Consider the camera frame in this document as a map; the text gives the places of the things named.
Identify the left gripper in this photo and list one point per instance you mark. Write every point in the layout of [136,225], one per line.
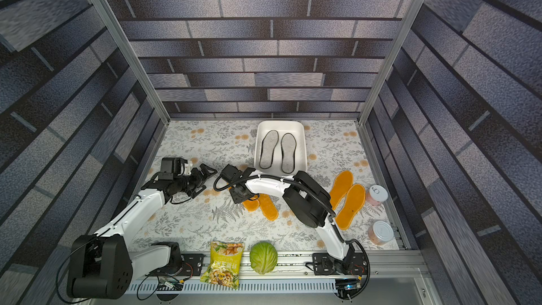
[207,174]

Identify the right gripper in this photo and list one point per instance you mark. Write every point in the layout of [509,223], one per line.
[239,190]

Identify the orange insole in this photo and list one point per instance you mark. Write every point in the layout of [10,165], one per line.
[268,207]
[251,205]
[354,202]
[342,184]

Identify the grey felt insole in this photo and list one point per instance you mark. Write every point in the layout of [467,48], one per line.
[288,147]
[268,146]

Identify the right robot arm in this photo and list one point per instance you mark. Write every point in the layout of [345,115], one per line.
[311,205]

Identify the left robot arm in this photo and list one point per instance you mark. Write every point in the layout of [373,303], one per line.
[100,266]

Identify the white plastic storage box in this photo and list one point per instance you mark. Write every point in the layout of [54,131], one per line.
[282,127]

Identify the floral table cloth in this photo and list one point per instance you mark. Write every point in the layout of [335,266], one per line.
[333,146]

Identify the green yellow snack bag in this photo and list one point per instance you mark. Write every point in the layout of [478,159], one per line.
[225,263]

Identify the green cabbage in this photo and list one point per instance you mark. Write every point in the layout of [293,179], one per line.
[263,257]

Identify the pink can white lid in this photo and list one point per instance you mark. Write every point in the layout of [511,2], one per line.
[376,195]

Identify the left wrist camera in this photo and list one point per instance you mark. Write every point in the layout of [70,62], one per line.
[182,166]

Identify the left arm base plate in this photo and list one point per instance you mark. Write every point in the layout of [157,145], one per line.
[181,265]

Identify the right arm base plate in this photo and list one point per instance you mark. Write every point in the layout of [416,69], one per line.
[354,265]

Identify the aluminium front rail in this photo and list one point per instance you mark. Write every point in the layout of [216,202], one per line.
[299,273]

